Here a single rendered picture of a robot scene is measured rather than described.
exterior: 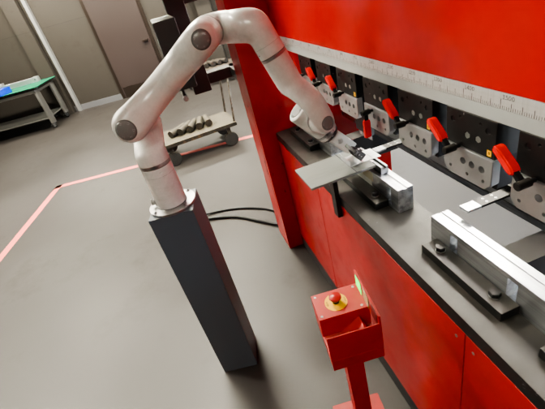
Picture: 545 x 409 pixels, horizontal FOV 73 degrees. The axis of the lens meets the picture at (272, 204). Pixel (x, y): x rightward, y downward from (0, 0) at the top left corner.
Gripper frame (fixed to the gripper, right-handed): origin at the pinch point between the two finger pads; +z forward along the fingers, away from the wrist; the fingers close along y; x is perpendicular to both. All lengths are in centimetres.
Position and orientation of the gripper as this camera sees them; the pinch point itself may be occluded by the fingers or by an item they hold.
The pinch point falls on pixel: (356, 152)
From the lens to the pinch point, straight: 150.0
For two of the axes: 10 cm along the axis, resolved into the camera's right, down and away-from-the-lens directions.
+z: 7.7, 4.1, 4.9
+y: -2.9, -4.6, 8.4
